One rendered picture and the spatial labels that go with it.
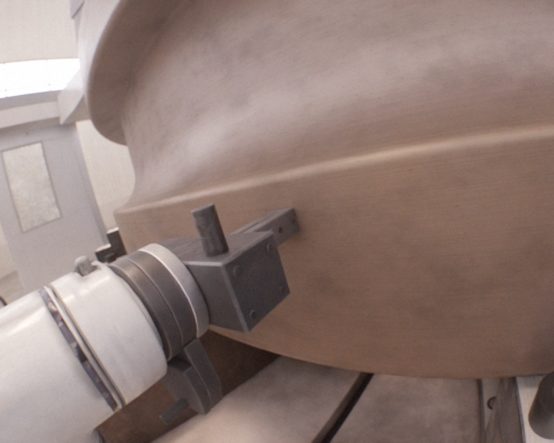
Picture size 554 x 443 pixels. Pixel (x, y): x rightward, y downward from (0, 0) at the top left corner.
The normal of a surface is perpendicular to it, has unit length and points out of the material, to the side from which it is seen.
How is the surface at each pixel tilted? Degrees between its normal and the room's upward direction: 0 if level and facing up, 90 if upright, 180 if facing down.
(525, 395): 0
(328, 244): 90
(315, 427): 0
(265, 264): 90
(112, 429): 90
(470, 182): 90
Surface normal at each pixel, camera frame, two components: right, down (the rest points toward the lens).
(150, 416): 0.63, 0.00
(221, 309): -0.55, 0.34
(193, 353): 0.79, -0.08
